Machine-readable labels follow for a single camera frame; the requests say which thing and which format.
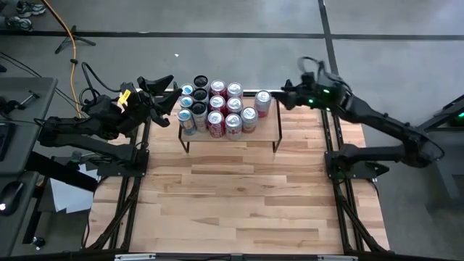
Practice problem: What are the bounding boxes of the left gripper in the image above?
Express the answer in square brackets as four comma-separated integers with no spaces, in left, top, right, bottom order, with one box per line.
[108,74,183,128]

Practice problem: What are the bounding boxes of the wooden shelf black metal legs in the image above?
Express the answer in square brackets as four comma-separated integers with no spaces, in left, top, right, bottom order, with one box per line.
[177,94,283,154]

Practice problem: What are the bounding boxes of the yellow tape tag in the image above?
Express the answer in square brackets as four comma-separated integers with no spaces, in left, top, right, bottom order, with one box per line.
[117,89,132,107]

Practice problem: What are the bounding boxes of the person's shoe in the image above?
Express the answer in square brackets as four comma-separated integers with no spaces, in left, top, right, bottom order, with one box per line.
[0,14,33,32]
[16,0,47,18]

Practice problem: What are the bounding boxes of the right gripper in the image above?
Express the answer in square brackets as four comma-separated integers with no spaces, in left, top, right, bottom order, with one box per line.
[270,70,349,112]

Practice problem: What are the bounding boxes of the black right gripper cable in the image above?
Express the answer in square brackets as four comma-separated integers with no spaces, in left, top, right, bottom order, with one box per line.
[296,55,326,78]

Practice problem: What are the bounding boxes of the black computer mouse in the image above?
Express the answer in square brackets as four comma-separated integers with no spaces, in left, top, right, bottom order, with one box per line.
[0,180,25,217]

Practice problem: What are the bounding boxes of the white paper sheets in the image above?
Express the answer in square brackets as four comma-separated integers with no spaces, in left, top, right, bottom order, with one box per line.
[49,165,99,215]

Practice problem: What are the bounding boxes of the black metal table frame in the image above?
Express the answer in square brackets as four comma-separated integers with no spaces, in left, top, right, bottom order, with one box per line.
[83,85,391,254]

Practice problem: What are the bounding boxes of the grey side desk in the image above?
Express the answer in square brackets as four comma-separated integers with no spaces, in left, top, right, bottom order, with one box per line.
[0,76,59,254]

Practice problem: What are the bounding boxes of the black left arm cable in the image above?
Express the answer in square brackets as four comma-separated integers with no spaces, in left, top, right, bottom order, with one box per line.
[80,61,123,106]

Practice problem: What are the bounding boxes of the black side stand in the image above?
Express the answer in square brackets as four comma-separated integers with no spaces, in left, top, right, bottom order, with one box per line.
[416,94,464,211]

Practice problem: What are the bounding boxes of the black desk clamp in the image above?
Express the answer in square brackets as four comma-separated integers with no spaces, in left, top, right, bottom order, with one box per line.
[0,90,41,115]

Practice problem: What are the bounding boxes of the black tripod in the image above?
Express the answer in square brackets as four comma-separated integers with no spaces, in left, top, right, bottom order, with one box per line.
[54,24,97,55]

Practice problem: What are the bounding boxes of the orange hanging cable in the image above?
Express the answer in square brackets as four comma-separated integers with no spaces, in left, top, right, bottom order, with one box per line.
[40,0,79,104]

